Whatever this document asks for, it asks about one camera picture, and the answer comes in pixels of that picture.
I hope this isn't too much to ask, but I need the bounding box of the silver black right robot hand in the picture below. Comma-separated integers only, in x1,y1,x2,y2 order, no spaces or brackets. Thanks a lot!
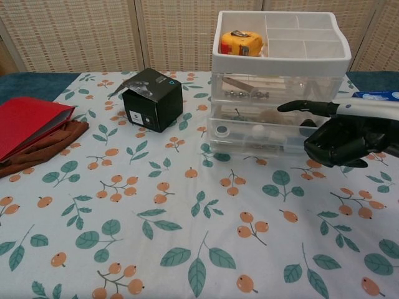
276,96,399,169

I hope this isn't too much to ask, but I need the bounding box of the blue white toothpaste box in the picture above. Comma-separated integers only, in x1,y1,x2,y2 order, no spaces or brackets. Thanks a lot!
352,90,399,102

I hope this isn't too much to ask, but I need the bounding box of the white drawer organizer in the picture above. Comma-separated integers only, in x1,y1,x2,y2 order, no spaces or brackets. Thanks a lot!
209,11,352,154

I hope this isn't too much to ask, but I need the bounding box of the black cardboard box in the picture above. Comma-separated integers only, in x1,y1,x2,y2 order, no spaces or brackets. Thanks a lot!
108,68,184,133

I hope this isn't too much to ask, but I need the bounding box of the black round knob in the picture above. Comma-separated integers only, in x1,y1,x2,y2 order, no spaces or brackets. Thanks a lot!
299,119,319,137

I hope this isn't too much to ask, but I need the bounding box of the yellow tape measure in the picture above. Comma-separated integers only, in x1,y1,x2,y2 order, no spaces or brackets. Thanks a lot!
220,29,265,57

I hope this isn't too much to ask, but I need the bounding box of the floral printed tablecloth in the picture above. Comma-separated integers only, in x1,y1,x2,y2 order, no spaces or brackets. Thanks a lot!
0,70,399,299

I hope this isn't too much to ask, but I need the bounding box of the beige woven folding screen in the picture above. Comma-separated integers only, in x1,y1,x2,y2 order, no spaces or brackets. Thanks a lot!
0,0,399,75

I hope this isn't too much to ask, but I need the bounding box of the brown cloth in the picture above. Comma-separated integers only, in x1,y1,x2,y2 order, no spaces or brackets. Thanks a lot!
0,120,90,179

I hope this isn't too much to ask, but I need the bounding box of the red spiral notebook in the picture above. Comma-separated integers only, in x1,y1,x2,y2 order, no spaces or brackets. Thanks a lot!
0,96,77,163

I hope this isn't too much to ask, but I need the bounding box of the silver bead chain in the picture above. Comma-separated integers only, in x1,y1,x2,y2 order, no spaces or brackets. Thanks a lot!
223,89,271,98

